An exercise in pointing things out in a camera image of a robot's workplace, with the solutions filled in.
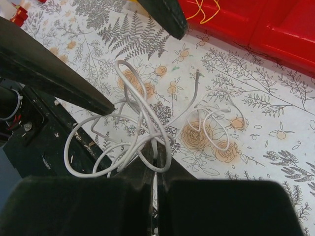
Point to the small red white toy block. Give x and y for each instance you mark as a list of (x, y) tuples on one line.
[(19, 14)]

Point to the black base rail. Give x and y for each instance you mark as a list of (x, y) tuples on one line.
[(36, 145)]

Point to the red plastic bin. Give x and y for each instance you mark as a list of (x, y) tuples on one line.
[(230, 20), (286, 31)]

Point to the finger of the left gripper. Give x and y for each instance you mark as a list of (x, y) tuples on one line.
[(168, 14), (25, 60)]

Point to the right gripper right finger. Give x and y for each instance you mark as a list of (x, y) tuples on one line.
[(188, 206)]

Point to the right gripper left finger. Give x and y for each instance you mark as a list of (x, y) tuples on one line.
[(70, 206)]

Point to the floral table mat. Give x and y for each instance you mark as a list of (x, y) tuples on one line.
[(234, 115)]

